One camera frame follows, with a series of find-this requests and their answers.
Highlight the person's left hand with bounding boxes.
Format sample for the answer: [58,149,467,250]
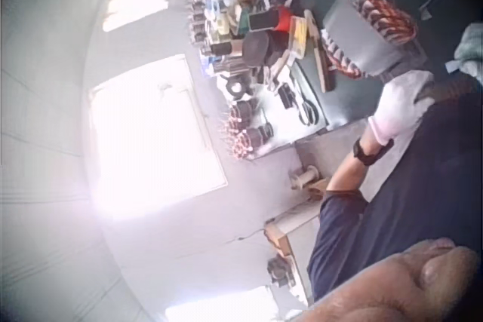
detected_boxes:
[368,70,438,146]

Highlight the large grey motor stator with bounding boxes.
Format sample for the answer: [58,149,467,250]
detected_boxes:
[319,0,429,84]

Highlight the pale green cloth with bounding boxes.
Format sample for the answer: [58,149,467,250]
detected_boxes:
[454,22,483,86]

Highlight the black wrist band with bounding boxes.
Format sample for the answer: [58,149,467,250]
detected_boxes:
[352,136,395,167]

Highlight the yellow flat box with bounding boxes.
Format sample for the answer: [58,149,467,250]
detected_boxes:
[291,19,309,60]

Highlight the black clamp tool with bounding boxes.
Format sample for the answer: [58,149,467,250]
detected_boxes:
[278,81,300,111]

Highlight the red container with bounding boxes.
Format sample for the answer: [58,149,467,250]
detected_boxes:
[274,7,294,33]

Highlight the brown cardboard piece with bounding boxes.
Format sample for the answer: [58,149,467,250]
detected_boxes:
[306,177,330,202]

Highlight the small copper wound stator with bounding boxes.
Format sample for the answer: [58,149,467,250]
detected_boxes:
[228,124,275,161]
[225,98,263,131]

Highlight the black tape roll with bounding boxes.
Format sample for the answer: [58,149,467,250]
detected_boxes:
[225,75,248,100]

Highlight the row of small motor stators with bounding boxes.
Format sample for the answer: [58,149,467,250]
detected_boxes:
[186,0,214,57]

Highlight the small dark motor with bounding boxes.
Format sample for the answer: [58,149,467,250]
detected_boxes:
[266,254,298,289]

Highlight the wooden handled brush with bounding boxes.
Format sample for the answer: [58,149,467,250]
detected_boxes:
[303,8,337,94]

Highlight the black handled scissors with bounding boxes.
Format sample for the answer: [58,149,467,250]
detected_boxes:
[292,72,322,127]

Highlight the empty pale wire spool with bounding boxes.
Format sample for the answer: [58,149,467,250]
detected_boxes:
[288,164,318,192]

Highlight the wooden bracket block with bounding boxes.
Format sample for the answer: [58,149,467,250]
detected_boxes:
[263,219,302,263]

